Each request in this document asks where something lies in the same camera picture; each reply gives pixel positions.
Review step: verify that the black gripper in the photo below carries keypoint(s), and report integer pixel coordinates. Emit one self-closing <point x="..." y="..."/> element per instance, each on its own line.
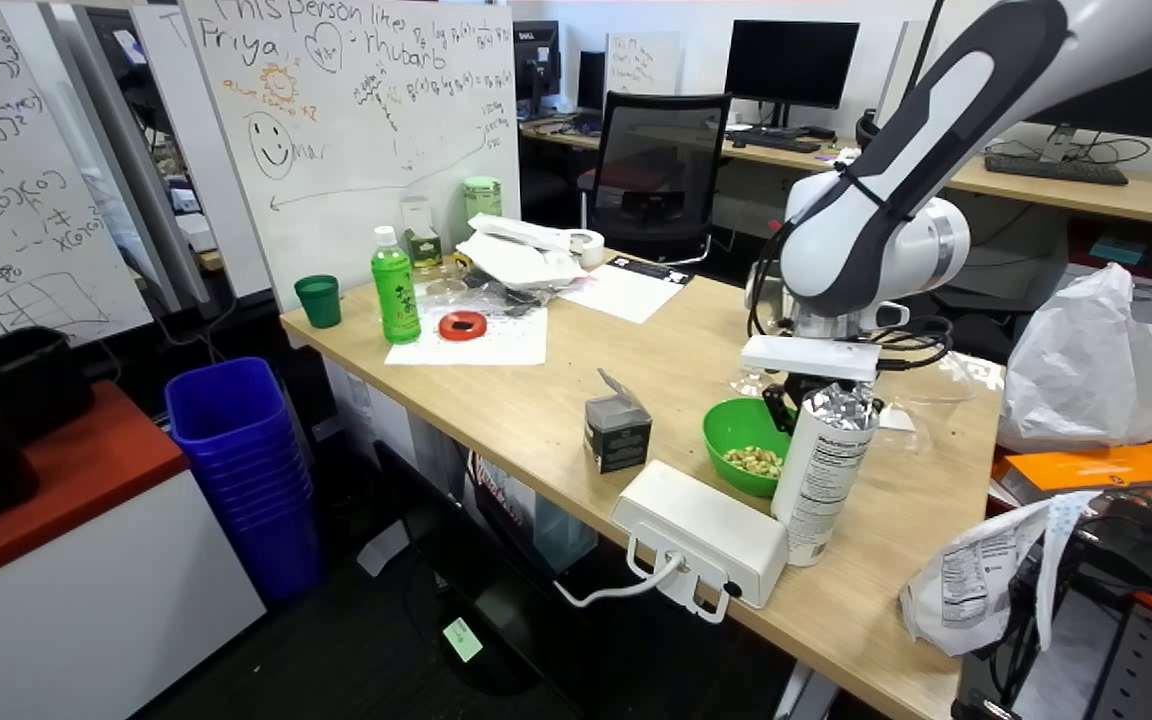
<point x="800" y="391"/>

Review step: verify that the green bowl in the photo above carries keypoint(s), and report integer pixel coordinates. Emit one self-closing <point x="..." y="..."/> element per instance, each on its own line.
<point x="745" y="444"/>

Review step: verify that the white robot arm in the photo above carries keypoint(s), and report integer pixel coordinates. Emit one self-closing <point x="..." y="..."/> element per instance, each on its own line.
<point x="877" y="231"/>

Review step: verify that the white power strip box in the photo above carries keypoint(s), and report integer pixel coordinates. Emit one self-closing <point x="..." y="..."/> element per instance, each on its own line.
<point x="711" y="549"/>

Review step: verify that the small grey black box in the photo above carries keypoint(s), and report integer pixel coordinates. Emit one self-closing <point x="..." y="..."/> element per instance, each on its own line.
<point x="619" y="429"/>

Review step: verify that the printed white paper sheet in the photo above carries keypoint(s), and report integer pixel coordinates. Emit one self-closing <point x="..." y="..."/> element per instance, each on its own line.
<point x="623" y="292"/>

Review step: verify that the black remote control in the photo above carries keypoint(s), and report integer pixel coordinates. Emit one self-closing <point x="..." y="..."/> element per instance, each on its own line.
<point x="651" y="269"/>

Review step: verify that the white tape roll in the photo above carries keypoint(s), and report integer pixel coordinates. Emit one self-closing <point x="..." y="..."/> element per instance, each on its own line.
<point x="584" y="246"/>

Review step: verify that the black mesh office chair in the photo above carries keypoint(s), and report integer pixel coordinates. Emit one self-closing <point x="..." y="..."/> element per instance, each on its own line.
<point x="653" y="177"/>

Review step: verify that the stack of white papers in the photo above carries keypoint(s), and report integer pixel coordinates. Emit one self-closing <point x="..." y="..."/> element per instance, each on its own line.
<point x="520" y="254"/>

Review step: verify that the white plastic bag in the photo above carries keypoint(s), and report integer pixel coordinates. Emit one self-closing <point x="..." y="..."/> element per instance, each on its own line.
<point x="1080" y="369"/>

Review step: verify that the black computer monitor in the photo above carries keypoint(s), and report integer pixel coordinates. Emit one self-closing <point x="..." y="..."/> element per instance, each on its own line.
<point x="787" y="67"/>

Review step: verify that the white paper under disc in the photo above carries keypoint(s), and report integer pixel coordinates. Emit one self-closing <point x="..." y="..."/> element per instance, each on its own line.
<point x="511" y="343"/>

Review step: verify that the orange folder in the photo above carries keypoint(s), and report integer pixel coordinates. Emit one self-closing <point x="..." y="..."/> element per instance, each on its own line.
<point x="1043" y="473"/>

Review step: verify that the green lidded jar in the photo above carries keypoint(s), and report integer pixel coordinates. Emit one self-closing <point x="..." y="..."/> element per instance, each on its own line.
<point x="476" y="197"/>

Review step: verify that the green plastic bottle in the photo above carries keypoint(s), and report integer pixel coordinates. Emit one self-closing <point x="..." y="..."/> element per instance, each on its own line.
<point x="395" y="280"/>

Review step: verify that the small green cup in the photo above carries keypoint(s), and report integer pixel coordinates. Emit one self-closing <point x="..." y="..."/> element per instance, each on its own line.
<point x="322" y="302"/>

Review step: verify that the white whiteboard with drawings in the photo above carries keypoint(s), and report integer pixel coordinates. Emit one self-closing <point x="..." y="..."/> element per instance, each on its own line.
<point x="345" y="113"/>

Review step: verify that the stack of blue bins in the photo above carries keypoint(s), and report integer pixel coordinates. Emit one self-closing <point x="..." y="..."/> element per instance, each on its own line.
<point x="249" y="460"/>

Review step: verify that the red top white cabinet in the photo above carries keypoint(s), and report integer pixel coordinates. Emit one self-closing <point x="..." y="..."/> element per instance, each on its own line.
<point x="115" y="579"/>

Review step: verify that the white whiteboard left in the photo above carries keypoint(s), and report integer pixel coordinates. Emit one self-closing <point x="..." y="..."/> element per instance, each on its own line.
<point x="56" y="257"/>

